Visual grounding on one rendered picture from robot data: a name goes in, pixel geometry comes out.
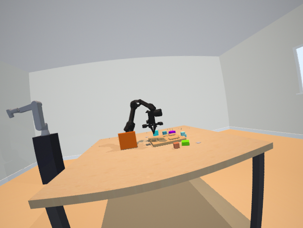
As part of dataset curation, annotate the green block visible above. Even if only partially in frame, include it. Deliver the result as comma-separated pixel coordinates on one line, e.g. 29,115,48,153
181,140,190,146

